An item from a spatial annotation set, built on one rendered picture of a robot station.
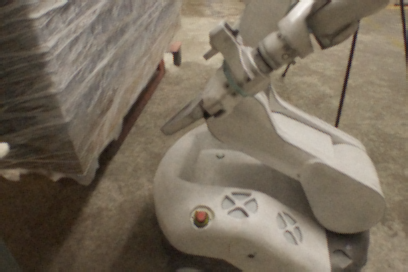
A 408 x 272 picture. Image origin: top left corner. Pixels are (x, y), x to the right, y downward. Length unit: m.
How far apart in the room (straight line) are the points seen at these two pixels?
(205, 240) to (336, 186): 0.36
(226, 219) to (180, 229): 0.12
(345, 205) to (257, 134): 0.32
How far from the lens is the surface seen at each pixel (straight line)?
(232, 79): 0.54
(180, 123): 0.60
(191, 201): 0.81
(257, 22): 0.71
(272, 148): 0.78
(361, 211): 0.93
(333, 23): 0.51
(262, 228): 0.77
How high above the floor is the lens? 0.94
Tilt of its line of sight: 33 degrees down
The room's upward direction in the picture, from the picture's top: 2 degrees counter-clockwise
